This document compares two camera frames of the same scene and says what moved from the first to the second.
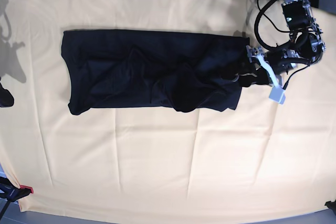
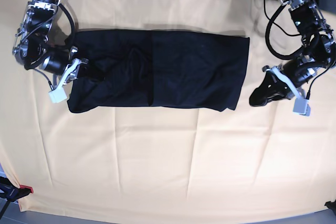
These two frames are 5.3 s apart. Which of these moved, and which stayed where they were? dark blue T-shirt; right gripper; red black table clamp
Moved: right gripper
Stayed: dark blue T-shirt; red black table clamp
